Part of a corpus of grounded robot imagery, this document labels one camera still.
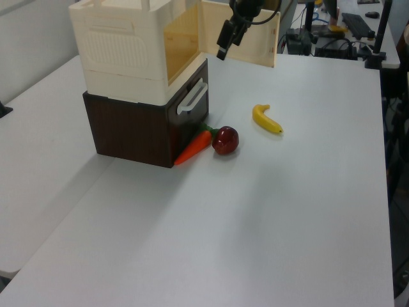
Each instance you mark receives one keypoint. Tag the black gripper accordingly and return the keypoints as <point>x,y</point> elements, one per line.
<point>246,11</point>

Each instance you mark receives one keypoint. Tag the cream plastic cabinet box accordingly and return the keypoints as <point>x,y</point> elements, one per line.
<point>121,48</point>

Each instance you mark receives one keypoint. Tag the thin black stand pole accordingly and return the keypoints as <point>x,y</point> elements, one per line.
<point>310,16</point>

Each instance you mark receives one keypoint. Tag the yellow toy banana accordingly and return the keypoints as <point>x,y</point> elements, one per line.
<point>263,120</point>

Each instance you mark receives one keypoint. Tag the black electronics box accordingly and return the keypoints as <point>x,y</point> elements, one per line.
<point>334,48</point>

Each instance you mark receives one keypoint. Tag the red toy apple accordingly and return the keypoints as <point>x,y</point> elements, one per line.
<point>225,140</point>

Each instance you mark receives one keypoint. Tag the yellow object on desk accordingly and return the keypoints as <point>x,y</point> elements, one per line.
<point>337,28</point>

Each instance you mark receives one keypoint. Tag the orange toy carrot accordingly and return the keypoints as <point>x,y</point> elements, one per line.
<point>195,147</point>

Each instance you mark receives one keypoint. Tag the black keyboard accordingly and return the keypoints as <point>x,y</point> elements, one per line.
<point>355,25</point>

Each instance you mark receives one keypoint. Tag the black round knob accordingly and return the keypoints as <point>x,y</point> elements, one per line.
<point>370,34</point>

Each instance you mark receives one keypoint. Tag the dark brown drawer box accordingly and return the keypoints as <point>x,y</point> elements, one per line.
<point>128,131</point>

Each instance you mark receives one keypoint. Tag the black computer mouse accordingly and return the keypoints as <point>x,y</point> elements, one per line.
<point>372,14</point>

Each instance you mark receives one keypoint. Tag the black pole with table clamp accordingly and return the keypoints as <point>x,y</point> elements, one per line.
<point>380,38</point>

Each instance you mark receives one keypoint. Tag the white background desk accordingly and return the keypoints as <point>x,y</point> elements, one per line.
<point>388,48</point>

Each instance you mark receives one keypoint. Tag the black clamp stand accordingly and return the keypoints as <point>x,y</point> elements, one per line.
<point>4,110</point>

